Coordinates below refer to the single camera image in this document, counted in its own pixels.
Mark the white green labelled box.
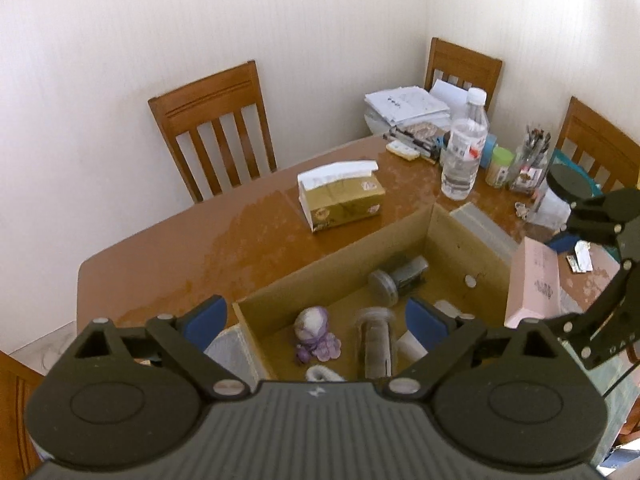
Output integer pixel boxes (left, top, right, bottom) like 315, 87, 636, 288
396, 299, 476, 363

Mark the pink small box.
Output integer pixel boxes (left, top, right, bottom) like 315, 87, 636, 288
504, 237, 561, 328

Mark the jar with dark contents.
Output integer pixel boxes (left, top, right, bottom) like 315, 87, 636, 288
368, 256, 428, 307

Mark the purple crochet octopus toy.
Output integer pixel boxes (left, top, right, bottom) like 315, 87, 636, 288
294, 306, 342, 364

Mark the white sock blue band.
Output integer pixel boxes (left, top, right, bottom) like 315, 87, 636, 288
305, 365, 345, 382

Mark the teal checked table cloth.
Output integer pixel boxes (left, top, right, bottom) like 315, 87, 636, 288
205, 203, 639, 466

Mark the large jar black lid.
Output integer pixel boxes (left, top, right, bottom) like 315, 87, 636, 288
527, 162, 593, 231

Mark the wooden chair far right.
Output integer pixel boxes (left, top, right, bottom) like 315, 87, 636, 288
556, 96, 640, 192

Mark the wooden chair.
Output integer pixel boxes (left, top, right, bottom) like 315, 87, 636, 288
556, 96, 640, 192
148, 60, 278, 204
0, 352, 43, 480

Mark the pen holder with pens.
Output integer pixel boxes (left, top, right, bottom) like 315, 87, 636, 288
506, 125, 551, 194

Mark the brown cardboard box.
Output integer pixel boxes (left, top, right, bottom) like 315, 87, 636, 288
233, 204, 516, 380

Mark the green lid small jar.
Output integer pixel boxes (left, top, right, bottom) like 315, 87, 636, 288
485, 146, 515, 188

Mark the clear plastic water bottle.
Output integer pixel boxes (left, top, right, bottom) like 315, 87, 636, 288
440, 87, 489, 200

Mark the wooden chair left side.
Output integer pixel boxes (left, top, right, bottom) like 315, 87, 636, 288
0, 352, 43, 480

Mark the gold tissue box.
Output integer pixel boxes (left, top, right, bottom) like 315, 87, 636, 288
297, 160, 385, 233

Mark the wooden chair right corner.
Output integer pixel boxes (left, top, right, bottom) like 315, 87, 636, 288
424, 37, 503, 112

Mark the stack of white papers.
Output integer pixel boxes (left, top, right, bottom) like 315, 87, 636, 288
364, 80, 468, 136

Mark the wooden chair far side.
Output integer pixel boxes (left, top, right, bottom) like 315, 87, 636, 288
148, 60, 278, 204

